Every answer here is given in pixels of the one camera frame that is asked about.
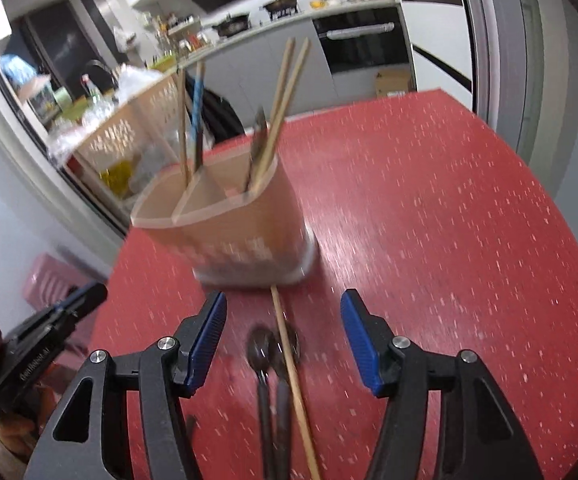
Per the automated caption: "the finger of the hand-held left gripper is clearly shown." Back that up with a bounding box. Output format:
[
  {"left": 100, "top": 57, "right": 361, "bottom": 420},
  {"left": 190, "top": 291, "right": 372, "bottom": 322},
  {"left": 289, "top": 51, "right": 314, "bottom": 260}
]
[
  {"left": 34, "top": 284, "right": 108, "bottom": 333},
  {"left": 51, "top": 284, "right": 97, "bottom": 313}
]

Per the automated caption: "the beige plastic utensil holder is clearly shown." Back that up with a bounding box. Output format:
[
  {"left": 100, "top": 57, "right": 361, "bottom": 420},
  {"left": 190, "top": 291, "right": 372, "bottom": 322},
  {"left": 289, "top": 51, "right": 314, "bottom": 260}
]
[{"left": 130, "top": 152, "right": 320, "bottom": 288}]

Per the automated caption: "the white crumpled plastic bag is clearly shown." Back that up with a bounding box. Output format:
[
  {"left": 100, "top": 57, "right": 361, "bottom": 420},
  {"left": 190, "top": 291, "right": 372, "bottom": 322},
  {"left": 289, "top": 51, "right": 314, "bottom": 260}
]
[{"left": 119, "top": 65, "right": 165, "bottom": 93}]

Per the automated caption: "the blue cloth bag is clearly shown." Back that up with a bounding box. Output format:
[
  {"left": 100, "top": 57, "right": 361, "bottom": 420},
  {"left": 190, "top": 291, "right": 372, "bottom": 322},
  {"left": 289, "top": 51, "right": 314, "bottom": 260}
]
[{"left": 0, "top": 54, "right": 37, "bottom": 86}]

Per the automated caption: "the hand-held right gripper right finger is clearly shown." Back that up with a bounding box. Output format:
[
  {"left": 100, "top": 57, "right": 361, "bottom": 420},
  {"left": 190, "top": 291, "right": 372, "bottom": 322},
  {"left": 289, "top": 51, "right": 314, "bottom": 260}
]
[{"left": 340, "top": 288, "right": 545, "bottom": 480}]

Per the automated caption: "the beige flower-cut storage trolley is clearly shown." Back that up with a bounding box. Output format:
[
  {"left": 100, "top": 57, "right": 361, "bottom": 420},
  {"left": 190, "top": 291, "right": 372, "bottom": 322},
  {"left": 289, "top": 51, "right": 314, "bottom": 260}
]
[{"left": 49, "top": 72, "right": 192, "bottom": 206}]

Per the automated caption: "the pink plastic stool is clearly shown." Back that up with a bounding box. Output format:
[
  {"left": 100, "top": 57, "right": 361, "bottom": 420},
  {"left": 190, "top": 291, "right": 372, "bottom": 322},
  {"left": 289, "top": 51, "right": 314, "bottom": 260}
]
[{"left": 23, "top": 252, "right": 112, "bottom": 356}]

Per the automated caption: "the cardboard box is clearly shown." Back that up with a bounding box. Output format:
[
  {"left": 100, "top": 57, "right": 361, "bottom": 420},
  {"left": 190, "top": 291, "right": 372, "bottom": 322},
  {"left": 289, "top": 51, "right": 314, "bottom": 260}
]
[{"left": 375, "top": 69, "right": 412, "bottom": 97}]

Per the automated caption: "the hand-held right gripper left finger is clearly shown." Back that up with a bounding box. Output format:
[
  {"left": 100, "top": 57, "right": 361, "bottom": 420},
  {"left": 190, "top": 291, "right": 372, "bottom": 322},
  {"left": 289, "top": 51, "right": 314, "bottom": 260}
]
[{"left": 24, "top": 290, "right": 230, "bottom": 480}]

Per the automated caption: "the black built-in oven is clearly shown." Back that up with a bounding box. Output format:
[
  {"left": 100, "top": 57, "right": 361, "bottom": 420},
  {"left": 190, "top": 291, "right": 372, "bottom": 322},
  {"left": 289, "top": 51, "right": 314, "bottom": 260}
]
[{"left": 313, "top": 7, "right": 412, "bottom": 73}]

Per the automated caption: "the person's left hand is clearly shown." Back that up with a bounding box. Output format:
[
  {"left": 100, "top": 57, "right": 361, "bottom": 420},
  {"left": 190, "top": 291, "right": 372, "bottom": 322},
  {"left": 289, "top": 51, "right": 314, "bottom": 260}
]
[{"left": 0, "top": 375, "right": 57, "bottom": 461}]

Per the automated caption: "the lidded cooking pot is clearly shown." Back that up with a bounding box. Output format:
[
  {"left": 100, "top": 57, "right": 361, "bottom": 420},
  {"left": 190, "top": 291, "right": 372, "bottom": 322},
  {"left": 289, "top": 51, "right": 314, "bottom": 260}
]
[{"left": 261, "top": 0, "right": 302, "bottom": 18}]

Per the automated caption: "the clear crumpled plastic bag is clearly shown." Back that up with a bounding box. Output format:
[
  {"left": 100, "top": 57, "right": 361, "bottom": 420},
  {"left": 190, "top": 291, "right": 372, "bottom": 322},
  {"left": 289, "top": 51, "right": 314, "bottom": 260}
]
[{"left": 49, "top": 105, "right": 120, "bottom": 161}]

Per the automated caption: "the black hanging bag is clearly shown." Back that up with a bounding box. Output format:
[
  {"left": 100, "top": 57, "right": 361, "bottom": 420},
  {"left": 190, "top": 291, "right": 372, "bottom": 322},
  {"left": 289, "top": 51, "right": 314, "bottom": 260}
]
[{"left": 201, "top": 87, "right": 245, "bottom": 143}]

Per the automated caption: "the black kitchen faucet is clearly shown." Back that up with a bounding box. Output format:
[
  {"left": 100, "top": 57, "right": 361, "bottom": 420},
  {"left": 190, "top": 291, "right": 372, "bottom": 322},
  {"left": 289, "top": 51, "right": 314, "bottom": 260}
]
[{"left": 83, "top": 60, "right": 120, "bottom": 93}]

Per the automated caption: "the wooden chopstick pair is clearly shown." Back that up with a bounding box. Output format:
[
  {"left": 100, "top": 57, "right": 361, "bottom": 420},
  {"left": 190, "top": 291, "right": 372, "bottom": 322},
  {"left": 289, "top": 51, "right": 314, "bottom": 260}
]
[{"left": 256, "top": 37, "right": 311, "bottom": 188}]

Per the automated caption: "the yellow oil bottle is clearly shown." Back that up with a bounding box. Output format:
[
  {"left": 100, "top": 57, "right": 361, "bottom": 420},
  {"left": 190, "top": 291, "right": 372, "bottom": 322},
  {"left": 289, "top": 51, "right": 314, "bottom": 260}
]
[{"left": 100, "top": 160, "right": 134, "bottom": 196}]

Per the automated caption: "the white refrigerator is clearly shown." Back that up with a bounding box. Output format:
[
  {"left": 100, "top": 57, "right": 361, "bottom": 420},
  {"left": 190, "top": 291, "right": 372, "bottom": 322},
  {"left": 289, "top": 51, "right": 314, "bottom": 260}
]
[{"left": 384, "top": 0, "right": 475, "bottom": 106}]

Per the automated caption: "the black wok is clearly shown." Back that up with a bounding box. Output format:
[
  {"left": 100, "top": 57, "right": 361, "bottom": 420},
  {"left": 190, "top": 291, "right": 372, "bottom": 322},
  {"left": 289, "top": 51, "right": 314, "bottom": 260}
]
[{"left": 213, "top": 12, "right": 250, "bottom": 36}]

